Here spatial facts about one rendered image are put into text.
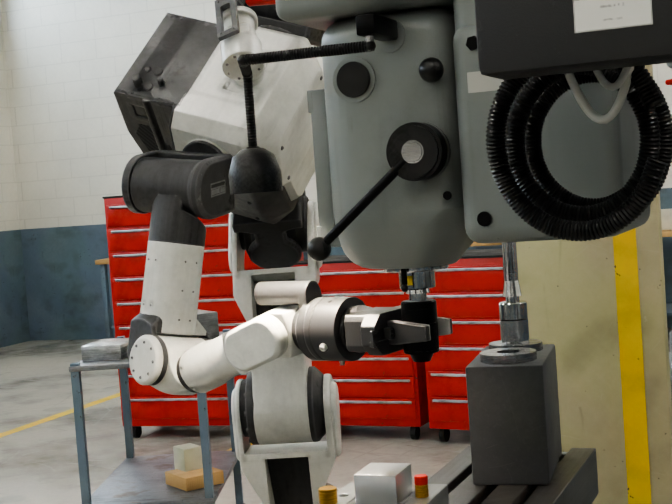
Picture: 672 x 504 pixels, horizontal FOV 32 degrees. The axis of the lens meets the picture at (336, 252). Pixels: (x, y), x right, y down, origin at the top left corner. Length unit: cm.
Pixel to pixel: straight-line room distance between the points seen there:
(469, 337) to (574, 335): 303
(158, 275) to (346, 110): 53
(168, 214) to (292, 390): 51
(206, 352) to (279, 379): 47
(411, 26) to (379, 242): 27
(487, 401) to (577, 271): 144
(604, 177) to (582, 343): 194
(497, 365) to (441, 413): 458
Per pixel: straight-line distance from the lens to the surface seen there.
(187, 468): 471
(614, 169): 138
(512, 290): 199
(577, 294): 328
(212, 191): 189
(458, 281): 628
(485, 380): 186
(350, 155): 148
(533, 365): 185
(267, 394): 224
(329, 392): 224
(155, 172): 190
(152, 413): 717
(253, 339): 167
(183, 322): 189
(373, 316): 155
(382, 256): 150
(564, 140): 138
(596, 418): 332
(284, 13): 150
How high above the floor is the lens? 142
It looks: 3 degrees down
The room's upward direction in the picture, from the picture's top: 4 degrees counter-clockwise
